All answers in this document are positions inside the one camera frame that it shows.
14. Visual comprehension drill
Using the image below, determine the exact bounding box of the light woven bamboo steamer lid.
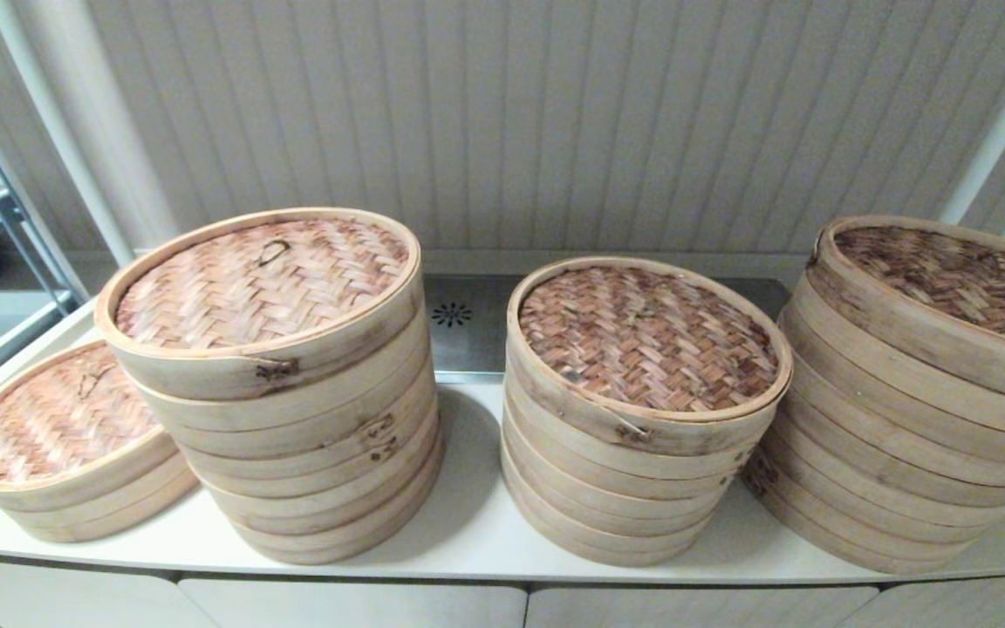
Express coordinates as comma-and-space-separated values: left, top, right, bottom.
0, 338, 179, 514

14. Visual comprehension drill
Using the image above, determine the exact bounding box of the dark woven bamboo steamer lid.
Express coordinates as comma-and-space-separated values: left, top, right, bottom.
505, 255, 794, 457
806, 215, 1005, 407

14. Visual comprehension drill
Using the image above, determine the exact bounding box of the bamboo steamer basket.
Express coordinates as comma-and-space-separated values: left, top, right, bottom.
760, 410, 1005, 511
779, 305, 1005, 469
502, 471, 713, 569
751, 488, 988, 577
123, 305, 431, 434
245, 454, 442, 566
502, 375, 765, 481
501, 427, 735, 524
181, 375, 441, 500
792, 275, 1005, 443
204, 410, 444, 522
0, 447, 192, 529
777, 349, 1005, 489
173, 345, 436, 461
745, 445, 1005, 543
228, 436, 445, 546
12, 471, 200, 543
501, 449, 721, 546
501, 401, 752, 504

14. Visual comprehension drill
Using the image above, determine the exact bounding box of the tall left steamer stack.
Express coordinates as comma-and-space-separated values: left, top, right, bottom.
94, 207, 424, 403

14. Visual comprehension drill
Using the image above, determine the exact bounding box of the stainless steel drain panel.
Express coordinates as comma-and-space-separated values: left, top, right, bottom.
422, 275, 793, 386

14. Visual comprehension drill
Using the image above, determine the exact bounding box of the beige cabinet door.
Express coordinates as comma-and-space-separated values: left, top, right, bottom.
0, 551, 198, 628
527, 584, 880, 628
834, 571, 1005, 628
178, 576, 528, 628

